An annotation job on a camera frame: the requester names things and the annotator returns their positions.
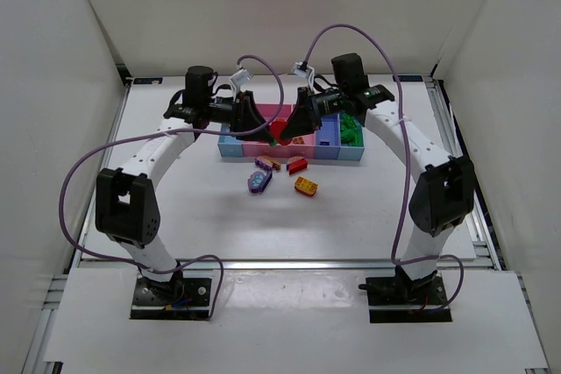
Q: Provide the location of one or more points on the red lego brick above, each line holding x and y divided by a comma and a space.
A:
296, 164

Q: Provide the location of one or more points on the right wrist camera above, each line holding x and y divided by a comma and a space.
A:
305, 71

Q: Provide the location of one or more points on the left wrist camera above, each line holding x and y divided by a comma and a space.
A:
237, 82

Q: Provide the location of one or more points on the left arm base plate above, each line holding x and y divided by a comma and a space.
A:
181, 299

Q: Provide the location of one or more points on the large pink bin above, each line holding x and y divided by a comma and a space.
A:
254, 149

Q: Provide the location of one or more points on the light blue left bin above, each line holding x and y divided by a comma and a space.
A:
230, 147

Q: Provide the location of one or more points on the light blue bin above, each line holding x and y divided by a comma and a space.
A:
348, 153
230, 147

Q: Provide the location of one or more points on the purple brown lego piece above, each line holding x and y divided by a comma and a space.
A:
267, 163

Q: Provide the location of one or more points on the purple flower lego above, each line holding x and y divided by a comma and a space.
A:
258, 181

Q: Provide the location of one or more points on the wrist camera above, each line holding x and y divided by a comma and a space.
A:
305, 71
237, 82

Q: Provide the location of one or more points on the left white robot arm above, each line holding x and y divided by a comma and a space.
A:
127, 211

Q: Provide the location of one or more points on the small pink bin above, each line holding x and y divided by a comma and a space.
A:
307, 150

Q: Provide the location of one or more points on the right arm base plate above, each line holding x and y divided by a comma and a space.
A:
390, 305

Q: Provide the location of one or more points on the light blue right bin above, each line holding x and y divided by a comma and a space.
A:
348, 153

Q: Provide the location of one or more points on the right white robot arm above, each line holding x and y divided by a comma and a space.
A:
443, 193

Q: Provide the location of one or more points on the dark blue bin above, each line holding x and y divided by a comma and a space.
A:
329, 131

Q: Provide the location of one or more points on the green lego brick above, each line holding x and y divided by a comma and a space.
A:
350, 131

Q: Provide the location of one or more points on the yellow curved lego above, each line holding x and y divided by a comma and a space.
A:
306, 187

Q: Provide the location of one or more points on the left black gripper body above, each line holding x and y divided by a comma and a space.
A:
239, 114

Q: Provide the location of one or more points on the red heart lego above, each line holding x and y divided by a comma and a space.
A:
277, 128

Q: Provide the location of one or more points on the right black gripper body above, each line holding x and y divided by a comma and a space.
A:
311, 108

